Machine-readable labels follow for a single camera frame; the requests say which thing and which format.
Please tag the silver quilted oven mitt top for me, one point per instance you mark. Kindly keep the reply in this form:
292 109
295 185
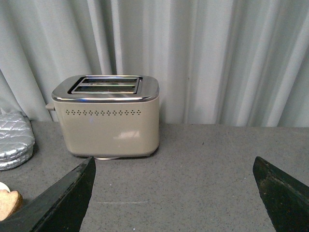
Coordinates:
16 136

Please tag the toasted bread slice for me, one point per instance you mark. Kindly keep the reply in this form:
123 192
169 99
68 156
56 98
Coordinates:
10 202

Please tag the beige two-slot toaster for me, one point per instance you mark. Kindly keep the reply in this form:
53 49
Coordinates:
108 116

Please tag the silver quilted oven mitt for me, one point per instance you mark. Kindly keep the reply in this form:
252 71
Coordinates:
16 136
24 157

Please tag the light grey curtain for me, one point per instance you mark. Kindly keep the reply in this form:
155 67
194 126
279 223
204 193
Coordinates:
231 62

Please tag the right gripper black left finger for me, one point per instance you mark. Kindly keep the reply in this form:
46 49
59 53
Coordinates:
61 208

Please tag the silver quilted oven mitt bottom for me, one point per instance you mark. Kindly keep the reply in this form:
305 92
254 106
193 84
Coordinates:
24 157

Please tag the white round plate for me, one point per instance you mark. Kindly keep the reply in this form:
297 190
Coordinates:
3 186

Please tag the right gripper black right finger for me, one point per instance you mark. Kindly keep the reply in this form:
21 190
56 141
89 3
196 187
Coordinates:
285 198

